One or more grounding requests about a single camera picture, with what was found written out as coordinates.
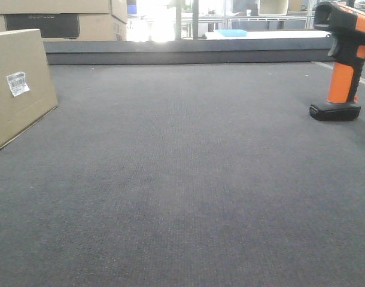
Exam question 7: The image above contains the orange black barcode scanner gun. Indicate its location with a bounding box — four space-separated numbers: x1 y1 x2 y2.
309 1 365 121

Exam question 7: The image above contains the small brown cardboard package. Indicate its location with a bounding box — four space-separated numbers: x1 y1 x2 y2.
0 29 58 149

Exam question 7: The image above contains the blue foam sheet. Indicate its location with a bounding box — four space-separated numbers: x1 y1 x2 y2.
214 29 248 38

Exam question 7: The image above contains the white plastic tub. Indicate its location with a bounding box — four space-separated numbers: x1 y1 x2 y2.
258 0 288 16

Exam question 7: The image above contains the dark conveyor side rail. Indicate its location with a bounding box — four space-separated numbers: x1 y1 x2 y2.
44 38 333 65

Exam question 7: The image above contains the upper stacked cardboard box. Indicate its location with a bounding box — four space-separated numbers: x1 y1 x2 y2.
0 0 127 23

